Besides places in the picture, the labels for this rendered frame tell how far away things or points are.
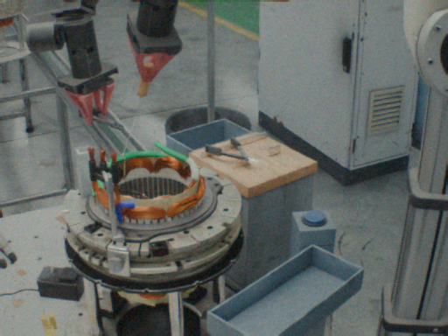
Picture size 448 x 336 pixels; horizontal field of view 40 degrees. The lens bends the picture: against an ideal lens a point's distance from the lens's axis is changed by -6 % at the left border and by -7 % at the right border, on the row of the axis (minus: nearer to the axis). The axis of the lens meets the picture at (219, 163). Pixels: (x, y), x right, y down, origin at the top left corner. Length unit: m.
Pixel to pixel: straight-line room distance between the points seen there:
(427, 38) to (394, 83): 2.63
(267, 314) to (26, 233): 0.87
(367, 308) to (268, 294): 1.67
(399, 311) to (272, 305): 0.27
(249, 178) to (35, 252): 0.61
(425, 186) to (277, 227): 0.43
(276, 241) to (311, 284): 0.34
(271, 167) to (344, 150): 2.17
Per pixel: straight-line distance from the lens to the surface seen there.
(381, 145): 3.61
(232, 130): 1.54
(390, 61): 3.45
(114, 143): 2.20
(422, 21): 0.90
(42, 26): 1.17
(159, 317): 1.37
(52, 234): 1.68
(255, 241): 1.33
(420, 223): 1.06
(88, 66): 1.16
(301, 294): 1.03
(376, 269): 2.91
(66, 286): 1.41
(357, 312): 2.65
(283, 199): 1.33
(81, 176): 1.15
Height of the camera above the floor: 1.65
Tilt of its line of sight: 26 degrees down
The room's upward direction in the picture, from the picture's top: straight up
